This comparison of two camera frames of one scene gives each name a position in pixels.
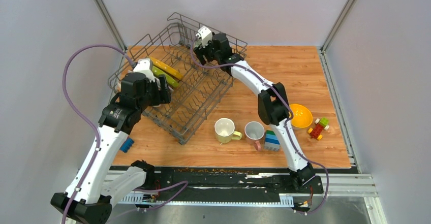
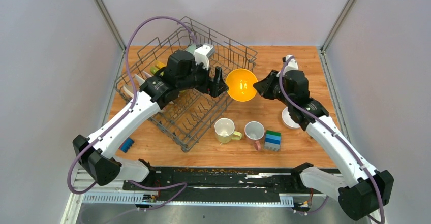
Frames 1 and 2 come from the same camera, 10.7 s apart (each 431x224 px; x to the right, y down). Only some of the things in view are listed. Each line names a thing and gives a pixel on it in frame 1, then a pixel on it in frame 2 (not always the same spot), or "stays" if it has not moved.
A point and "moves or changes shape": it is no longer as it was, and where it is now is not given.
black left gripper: (162, 96) -> (208, 83)
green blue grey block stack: (271, 142) stays
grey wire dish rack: (168, 43) moves or changes shape
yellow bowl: (302, 117) moves or changes shape
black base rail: (239, 182) stays
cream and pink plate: (119, 87) moves or changes shape
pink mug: (254, 131) stays
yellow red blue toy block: (126, 145) stays
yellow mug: (224, 130) stays
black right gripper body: (209, 53) -> (277, 95)
